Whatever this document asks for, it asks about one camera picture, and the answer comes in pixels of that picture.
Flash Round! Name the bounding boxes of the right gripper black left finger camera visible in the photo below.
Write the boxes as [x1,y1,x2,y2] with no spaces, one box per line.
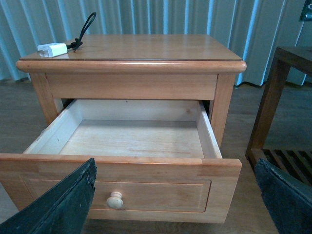
[0,158,97,234]

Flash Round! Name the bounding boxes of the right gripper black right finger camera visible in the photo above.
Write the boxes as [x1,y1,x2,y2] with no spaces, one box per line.
[254,159,312,234]

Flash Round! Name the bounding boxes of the wooden drawer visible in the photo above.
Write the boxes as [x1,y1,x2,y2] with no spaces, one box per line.
[0,99,242,223]

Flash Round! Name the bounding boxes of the white charger with black cable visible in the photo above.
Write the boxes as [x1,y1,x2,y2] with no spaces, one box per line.
[37,12,97,58]

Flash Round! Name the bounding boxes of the dark wooden side table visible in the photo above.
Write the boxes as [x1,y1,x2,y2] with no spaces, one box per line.
[245,47,312,186]

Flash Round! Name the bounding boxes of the wooden nightstand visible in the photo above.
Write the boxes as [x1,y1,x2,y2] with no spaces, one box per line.
[16,35,247,144]

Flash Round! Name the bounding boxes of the light blue-grey curtain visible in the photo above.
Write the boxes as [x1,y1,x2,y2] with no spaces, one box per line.
[0,0,312,85]

